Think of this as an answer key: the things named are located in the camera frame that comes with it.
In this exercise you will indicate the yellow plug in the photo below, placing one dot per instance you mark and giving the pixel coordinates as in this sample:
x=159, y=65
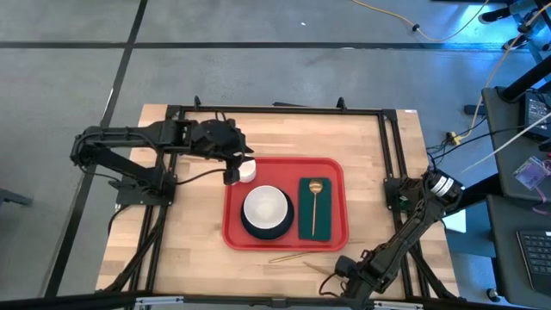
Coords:
x=453, y=138

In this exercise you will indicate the gold spoon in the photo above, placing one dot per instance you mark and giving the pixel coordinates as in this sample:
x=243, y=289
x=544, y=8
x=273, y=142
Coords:
x=316, y=186

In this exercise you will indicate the dark grey keyboard desk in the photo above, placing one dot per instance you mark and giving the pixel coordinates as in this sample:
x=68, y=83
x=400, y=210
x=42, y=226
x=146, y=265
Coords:
x=503, y=258

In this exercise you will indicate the white bowl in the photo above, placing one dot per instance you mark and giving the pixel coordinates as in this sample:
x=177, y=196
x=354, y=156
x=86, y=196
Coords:
x=265, y=206

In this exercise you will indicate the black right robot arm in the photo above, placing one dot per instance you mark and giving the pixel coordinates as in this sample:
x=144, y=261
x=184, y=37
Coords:
x=413, y=228

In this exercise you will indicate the black caster wheel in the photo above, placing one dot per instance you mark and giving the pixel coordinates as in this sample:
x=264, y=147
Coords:
x=493, y=295

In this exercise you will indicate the gold chopstick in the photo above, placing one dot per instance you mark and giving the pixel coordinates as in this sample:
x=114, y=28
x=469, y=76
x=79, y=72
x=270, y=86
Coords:
x=292, y=257

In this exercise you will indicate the white floor sheet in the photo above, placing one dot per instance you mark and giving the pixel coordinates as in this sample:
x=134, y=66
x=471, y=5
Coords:
x=458, y=221

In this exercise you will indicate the gold fork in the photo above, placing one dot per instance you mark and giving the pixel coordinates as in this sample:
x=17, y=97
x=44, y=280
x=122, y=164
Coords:
x=318, y=269

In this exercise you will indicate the black device with screen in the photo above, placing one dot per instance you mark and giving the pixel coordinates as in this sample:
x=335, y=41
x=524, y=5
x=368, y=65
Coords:
x=536, y=114

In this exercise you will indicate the green cloth napkin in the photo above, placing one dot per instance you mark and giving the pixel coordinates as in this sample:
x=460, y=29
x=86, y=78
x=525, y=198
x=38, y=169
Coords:
x=303, y=215

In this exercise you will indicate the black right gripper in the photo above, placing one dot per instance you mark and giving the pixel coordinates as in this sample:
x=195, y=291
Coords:
x=357, y=273

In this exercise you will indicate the black aluminium table frame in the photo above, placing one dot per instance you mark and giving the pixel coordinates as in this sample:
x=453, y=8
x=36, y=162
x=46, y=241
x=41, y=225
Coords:
x=280, y=109

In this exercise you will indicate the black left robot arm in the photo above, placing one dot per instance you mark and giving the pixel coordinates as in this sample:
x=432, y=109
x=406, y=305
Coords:
x=125, y=135

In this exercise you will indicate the black keyboard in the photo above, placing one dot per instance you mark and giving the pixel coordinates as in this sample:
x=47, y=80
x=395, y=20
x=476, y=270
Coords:
x=538, y=258

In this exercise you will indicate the black desk beam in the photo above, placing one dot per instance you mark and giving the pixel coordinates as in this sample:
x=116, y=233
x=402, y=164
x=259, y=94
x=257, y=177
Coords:
x=478, y=194

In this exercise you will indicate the purple badge card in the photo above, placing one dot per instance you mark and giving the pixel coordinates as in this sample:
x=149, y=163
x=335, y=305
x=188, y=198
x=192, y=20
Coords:
x=529, y=172

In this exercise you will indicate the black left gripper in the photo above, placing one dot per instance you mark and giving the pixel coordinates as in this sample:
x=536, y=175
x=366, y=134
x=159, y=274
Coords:
x=217, y=138

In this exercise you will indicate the dark round plate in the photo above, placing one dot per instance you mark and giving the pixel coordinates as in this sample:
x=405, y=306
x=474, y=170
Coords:
x=267, y=234

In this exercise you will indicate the grey furniture leg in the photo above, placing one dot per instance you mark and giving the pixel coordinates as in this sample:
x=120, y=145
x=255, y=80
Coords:
x=13, y=197

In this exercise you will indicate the red plastic tray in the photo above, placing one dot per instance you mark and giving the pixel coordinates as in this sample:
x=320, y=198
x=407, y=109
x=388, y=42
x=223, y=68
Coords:
x=280, y=172

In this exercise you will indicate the dark grey side desk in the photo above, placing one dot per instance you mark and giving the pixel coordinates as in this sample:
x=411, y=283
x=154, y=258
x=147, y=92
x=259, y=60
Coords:
x=503, y=181

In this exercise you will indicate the black pole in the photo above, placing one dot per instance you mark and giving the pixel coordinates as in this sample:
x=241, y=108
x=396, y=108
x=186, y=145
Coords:
x=529, y=77

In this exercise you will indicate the black rig rail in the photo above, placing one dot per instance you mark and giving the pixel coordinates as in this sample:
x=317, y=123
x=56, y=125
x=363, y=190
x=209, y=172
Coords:
x=275, y=302

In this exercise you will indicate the white mug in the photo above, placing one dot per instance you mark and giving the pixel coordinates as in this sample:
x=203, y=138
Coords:
x=248, y=172

